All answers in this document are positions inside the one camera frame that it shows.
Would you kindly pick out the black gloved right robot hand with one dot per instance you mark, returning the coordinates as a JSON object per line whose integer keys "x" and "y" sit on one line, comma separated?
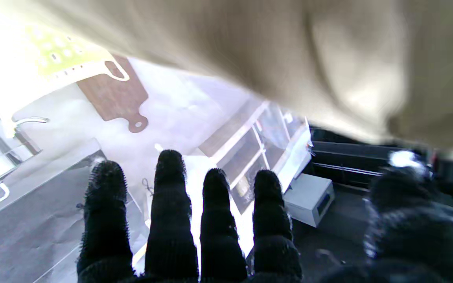
{"x": 171, "y": 236}

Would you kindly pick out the brown wooden cutting board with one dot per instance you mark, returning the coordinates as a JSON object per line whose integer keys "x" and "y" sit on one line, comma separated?
{"x": 116, "y": 96}

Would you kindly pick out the grey white box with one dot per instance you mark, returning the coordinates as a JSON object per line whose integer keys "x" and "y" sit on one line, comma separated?
{"x": 309, "y": 198}

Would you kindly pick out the brown pillowcase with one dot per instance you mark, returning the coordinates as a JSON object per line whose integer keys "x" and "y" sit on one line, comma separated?
{"x": 289, "y": 59}

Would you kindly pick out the yellow perforated laundry basket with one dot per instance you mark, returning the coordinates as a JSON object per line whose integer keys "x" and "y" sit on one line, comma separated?
{"x": 61, "y": 55}

